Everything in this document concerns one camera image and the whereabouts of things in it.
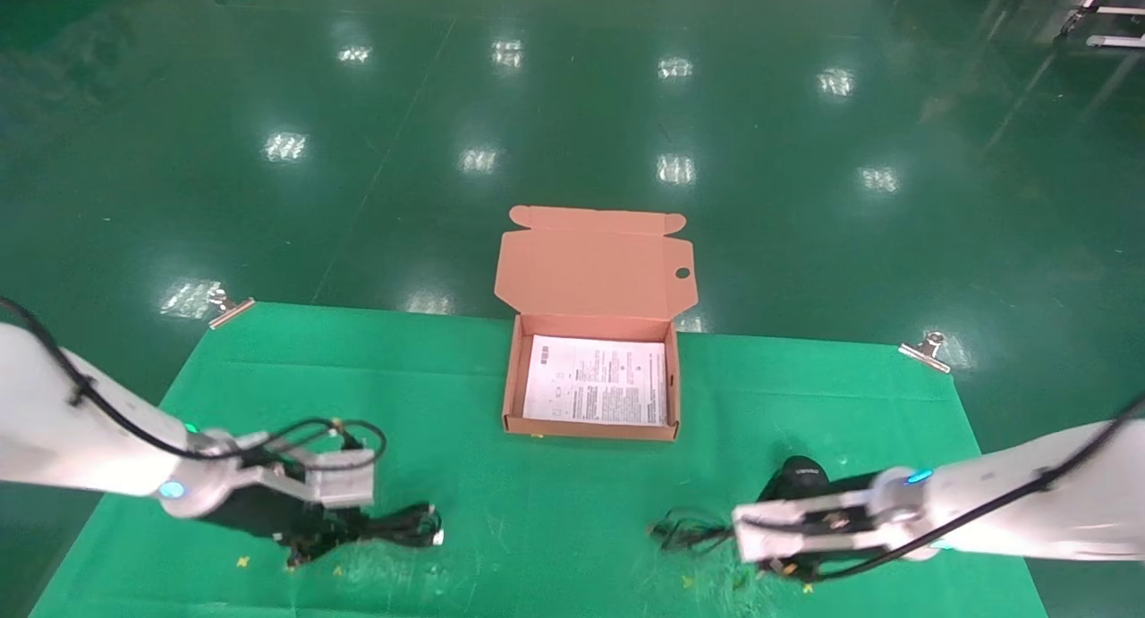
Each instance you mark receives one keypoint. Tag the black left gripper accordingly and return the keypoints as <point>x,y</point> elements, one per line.
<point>255,511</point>

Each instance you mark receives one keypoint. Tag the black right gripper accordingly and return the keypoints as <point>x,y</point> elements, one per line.
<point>850,486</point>

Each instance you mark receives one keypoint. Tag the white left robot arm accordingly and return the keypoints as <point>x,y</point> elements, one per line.
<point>63,430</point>

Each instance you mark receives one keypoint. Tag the orange cardboard box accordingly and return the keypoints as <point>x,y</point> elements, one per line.
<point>590,274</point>

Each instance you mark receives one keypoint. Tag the green table mat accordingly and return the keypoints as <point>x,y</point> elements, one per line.
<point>537,511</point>

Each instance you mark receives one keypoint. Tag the silver metal binder clip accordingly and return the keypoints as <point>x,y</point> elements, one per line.
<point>926,351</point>
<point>231,311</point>

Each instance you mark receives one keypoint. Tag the white printed instruction sheet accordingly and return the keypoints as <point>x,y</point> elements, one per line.
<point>595,381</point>

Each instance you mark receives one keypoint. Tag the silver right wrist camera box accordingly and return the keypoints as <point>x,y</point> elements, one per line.
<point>805,524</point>

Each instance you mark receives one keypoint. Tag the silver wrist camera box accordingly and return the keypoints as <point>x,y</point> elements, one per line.
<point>335,479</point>
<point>805,524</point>

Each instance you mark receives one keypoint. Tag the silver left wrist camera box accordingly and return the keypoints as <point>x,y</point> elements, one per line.
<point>335,479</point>

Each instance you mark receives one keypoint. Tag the white metal frame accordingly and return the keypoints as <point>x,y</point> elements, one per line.
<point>1114,10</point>

